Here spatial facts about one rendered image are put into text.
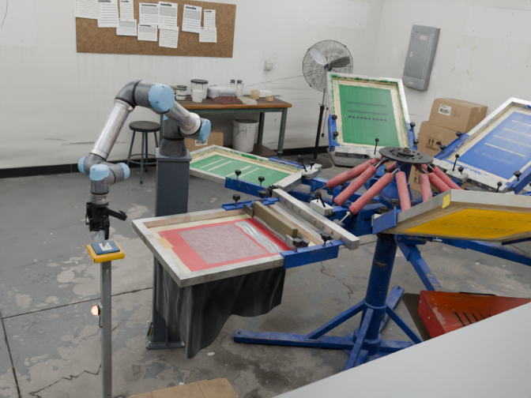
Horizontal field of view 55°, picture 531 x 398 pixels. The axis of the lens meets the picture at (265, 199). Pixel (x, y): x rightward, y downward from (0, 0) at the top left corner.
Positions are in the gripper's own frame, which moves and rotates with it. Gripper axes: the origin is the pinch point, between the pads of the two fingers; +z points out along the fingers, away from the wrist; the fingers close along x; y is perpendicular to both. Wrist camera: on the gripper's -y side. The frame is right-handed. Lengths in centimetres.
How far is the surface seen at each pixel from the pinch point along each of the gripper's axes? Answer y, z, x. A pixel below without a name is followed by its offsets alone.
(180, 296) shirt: -27.3, 21.2, 19.9
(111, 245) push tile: -2.7, 1.2, 0.4
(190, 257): -30.8, 2.0, 20.8
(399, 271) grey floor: -263, 97, -55
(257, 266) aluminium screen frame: -52, 0, 41
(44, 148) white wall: -39, 68, -368
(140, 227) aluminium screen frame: -18.5, -1.5, -8.7
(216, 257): -41.0, 1.9, 24.7
